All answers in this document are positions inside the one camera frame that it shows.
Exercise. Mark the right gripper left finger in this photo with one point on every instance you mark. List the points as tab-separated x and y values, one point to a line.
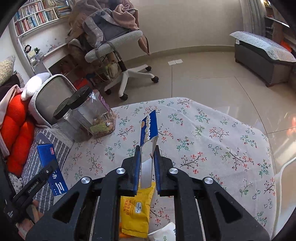
90	210

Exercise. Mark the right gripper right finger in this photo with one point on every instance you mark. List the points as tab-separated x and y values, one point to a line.
203	209

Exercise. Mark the yellow snack packet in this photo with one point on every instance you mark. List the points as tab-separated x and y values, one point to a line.
135	211

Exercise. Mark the blue white carton box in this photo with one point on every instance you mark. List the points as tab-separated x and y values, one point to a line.
148	141

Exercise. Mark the white plastic trash bin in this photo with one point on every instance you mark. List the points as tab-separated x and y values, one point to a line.
285	195

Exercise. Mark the person's right hand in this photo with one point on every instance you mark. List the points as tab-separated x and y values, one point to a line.
27	224

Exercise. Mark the crumpled white tissue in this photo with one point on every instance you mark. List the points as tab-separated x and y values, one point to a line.
167	233

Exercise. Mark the striped grey cloth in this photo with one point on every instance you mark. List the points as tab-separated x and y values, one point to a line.
62	145

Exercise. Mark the blue foil box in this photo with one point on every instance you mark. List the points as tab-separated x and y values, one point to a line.
49	161

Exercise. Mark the clear jar with black lid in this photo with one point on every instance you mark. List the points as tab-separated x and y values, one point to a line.
91	110

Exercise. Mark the orange red cushion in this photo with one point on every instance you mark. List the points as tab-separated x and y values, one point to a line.
17	132

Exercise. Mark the floral tablecloth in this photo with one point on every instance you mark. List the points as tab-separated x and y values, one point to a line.
199	140

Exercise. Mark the grey white chair back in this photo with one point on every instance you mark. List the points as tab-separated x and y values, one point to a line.
48	97

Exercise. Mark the beige pillow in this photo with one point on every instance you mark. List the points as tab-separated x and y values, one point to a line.
6	69

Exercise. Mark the white paper on floor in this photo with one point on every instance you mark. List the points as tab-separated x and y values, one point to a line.
174	62

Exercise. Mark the grey storage bench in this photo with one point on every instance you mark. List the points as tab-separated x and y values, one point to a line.
271	71

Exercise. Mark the white office chair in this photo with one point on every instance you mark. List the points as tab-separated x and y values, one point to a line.
115	48

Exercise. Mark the white bookshelf with books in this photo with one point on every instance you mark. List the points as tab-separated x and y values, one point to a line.
38	32

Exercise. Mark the quilted bench cover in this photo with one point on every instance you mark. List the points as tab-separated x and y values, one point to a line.
272	49

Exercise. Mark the brown blanket on chair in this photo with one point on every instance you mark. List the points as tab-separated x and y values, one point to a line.
123	12

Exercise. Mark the wooden desk shelf unit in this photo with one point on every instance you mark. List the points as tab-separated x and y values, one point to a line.
277	29

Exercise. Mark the beige curtain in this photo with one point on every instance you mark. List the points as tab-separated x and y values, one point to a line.
253	12

